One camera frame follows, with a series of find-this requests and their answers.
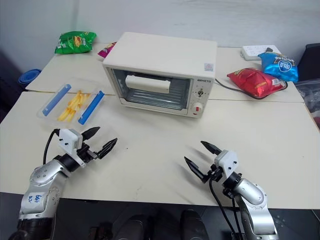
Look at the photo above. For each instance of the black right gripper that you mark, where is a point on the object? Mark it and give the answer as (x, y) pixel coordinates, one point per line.
(215, 173)

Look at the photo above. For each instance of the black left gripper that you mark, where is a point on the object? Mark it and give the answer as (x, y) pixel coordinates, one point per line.
(85, 153)

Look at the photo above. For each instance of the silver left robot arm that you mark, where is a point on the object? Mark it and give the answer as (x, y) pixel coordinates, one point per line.
(42, 180)

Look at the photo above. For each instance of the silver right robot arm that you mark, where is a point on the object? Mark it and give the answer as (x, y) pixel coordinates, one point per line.
(252, 195)

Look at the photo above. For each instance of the clear tray with blue clips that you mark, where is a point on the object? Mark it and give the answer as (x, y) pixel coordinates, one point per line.
(52, 117)

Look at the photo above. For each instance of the white printed label sticker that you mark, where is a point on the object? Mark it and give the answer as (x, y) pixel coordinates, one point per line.
(209, 67)

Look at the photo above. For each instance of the cream toaster oven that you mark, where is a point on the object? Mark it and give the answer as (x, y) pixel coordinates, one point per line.
(162, 52)

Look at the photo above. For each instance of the blue container clip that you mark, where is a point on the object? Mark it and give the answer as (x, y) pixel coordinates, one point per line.
(90, 108)
(56, 100)

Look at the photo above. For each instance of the yellow french fry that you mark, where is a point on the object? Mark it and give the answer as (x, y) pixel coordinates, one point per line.
(63, 115)
(70, 116)
(71, 104)
(78, 98)

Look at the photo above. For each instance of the magenta snack packet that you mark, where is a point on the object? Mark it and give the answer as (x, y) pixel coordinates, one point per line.
(106, 51)

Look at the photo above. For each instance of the red chip bag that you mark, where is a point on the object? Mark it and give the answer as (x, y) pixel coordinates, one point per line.
(252, 81)

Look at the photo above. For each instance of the blue round bowl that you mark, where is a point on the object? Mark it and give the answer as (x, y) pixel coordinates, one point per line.
(28, 77)

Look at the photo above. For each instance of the green chip bag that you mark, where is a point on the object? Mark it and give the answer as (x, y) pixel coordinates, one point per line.
(75, 42)

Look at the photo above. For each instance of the white power strip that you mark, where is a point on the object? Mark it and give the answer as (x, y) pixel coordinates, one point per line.
(251, 52)

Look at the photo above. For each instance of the blue chip bag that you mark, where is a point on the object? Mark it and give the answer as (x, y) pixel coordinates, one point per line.
(281, 66)

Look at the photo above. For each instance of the clear plastic bag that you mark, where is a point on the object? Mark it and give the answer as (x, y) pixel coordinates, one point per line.
(311, 100)

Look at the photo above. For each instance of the black plug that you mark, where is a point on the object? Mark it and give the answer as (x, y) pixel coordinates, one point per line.
(268, 49)

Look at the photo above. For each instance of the black box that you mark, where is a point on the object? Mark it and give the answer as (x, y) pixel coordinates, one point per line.
(311, 55)

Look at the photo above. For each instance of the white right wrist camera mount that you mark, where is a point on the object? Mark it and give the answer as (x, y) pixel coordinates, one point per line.
(227, 161)

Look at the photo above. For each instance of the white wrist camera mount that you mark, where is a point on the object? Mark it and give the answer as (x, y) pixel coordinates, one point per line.
(227, 161)
(71, 141)

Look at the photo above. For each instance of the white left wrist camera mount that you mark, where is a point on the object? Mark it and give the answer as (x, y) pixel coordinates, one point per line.
(71, 141)

